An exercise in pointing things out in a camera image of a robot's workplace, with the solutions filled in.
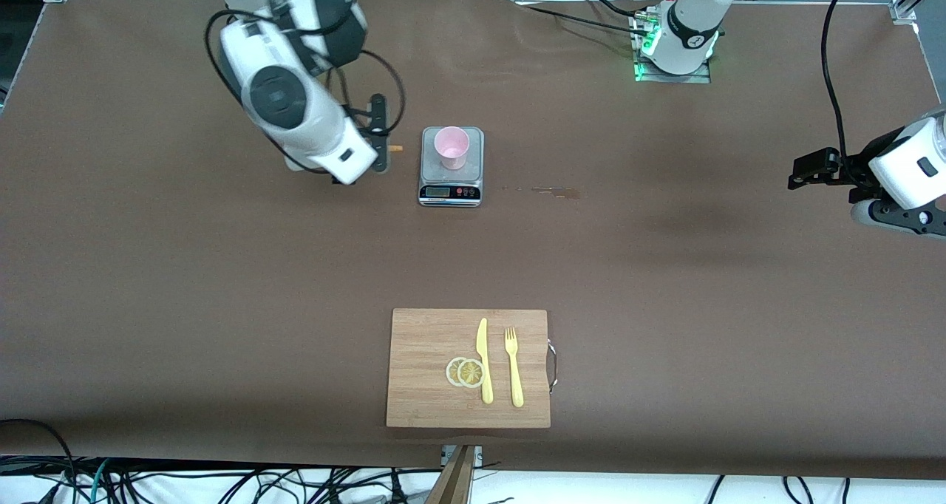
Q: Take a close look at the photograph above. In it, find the translucent sauce bottle orange cap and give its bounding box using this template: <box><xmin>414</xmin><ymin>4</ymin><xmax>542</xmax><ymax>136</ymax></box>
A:
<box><xmin>284</xmin><ymin>143</ymin><xmax>405</xmax><ymax>177</ymax></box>

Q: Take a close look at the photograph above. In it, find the pink plastic cup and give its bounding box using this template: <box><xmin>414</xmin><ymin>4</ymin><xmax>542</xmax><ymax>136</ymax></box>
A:
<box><xmin>434</xmin><ymin>126</ymin><xmax>471</xmax><ymax>171</ymax></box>

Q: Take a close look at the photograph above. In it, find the silver digital kitchen scale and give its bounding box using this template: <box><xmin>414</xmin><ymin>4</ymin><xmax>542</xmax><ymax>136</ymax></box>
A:
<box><xmin>418</xmin><ymin>126</ymin><xmax>485</xmax><ymax>208</ymax></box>

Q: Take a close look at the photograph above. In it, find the wooden cutting board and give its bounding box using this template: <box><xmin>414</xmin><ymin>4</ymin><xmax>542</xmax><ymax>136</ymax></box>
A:
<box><xmin>386</xmin><ymin>308</ymin><xmax>559</xmax><ymax>429</ymax></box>

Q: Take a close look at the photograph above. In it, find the yellow plastic knife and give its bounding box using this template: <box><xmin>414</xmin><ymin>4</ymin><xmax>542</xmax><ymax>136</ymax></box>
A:
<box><xmin>476</xmin><ymin>317</ymin><xmax>494</xmax><ymax>406</ymax></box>

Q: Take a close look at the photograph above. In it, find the yellow plastic fork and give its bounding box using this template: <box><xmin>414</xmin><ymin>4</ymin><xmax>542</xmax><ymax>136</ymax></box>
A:
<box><xmin>504</xmin><ymin>327</ymin><xmax>525</xmax><ymax>408</ymax></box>

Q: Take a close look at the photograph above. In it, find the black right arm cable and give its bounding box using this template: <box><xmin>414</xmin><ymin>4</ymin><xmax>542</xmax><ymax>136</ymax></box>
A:
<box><xmin>205</xmin><ymin>9</ymin><xmax>406</xmax><ymax>154</ymax></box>

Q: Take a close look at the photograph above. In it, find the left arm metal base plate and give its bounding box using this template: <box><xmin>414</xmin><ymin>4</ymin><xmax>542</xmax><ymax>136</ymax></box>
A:
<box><xmin>634</xmin><ymin>52</ymin><xmax>712</xmax><ymax>84</ymax></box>

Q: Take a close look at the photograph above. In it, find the black table cable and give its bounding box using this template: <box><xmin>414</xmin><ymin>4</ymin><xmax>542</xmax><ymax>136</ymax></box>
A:
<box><xmin>526</xmin><ymin>4</ymin><xmax>645</xmax><ymax>38</ymax></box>
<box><xmin>588</xmin><ymin>0</ymin><xmax>645</xmax><ymax>21</ymax></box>

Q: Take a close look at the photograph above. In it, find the small metal bracket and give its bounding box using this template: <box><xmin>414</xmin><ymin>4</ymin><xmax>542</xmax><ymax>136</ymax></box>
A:
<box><xmin>441</xmin><ymin>445</ymin><xmax>483</xmax><ymax>468</ymax></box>

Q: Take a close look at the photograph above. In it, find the wooden post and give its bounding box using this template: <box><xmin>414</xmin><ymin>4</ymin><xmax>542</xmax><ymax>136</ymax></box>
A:
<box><xmin>425</xmin><ymin>445</ymin><xmax>477</xmax><ymax>504</ymax></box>

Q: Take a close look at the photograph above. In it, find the black floor cable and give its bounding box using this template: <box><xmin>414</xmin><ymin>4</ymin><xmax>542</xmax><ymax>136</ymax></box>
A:
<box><xmin>0</xmin><ymin>418</ymin><xmax>78</xmax><ymax>504</ymax></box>

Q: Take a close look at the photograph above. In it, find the teal floor cable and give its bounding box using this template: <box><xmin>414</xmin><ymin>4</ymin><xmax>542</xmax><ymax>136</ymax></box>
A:
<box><xmin>74</xmin><ymin>458</ymin><xmax>113</xmax><ymax>504</ymax></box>

